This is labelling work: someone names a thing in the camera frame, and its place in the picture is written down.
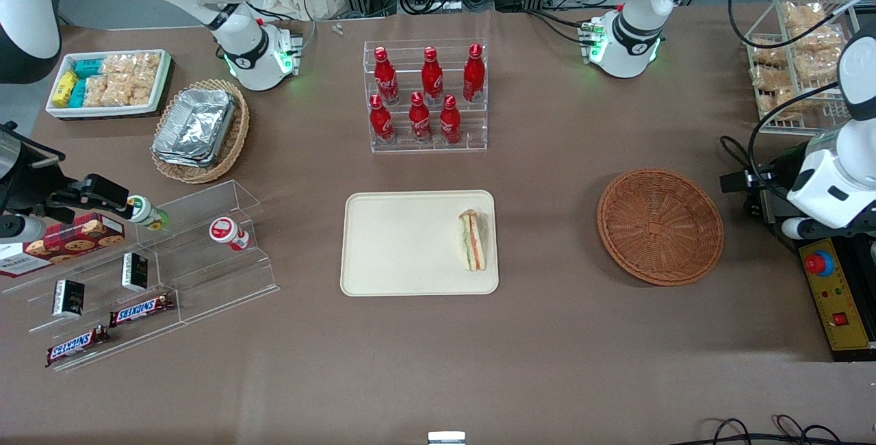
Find white wire rack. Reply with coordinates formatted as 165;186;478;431
743;0;876;135

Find aluminium foil container stack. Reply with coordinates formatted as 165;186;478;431
152;88;238;168

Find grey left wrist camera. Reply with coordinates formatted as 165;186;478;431
780;217;816;240

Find clear acrylic step shelf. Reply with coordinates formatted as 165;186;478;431
0;240;184;372
133;179;280;327

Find snickers chocolate bar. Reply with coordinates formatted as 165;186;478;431
109;292;176;328
45;325;111;368

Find clear bagged fried snack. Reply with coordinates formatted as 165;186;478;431
782;1;827;29
751;41;789;68
751;65;795;93
794;48;845;83
790;24;844;53
756;86;822;121

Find yellow emergency stop control box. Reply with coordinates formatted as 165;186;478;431
799;238;875;352

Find black table-side machine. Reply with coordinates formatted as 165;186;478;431
720;133;876;362

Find yellow snack packet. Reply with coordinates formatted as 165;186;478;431
53;71;79;107

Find brown round wicker basket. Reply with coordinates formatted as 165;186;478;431
596;168;725;287

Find clear acrylic bottle rack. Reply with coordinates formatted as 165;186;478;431
363;38;489;154

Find black looped floor cables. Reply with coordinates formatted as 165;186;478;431
684;416;876;445

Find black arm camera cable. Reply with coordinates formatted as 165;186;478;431
727;0;876;189

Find light oval wicker basket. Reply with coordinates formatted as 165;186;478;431
150;78;250;185

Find clear rice cracker packet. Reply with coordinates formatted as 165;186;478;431
104;77;154;107
101;54;136;78
83;75;109;108
134;52;162;87

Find cream plastic serving tray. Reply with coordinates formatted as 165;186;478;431
340;190;500;297

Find white rectangular snack tray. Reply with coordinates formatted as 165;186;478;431
45;49;174;120

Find red cola bottle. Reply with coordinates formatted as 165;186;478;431
373;47;400;105
439;94;462;145
409;92;433;144
463;43;486;103
420;47;444;105
369;94;395;145

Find black machine power cable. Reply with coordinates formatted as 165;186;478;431
720;136;760;190

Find small black box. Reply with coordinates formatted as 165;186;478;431
52;279;86;318
121;252;149;292

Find triangular sandwich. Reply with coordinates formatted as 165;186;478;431
457;209;489;272

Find red tartan cookie box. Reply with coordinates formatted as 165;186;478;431
0;212;127;279

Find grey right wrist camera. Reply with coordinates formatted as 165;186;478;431
0;215;46;244

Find green capped small bottle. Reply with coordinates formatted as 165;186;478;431
127;195;170;232

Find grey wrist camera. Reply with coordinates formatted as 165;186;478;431
780;217;816;240
0;215;46;244

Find red capped small bottle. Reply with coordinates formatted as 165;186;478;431
209;217;250;252

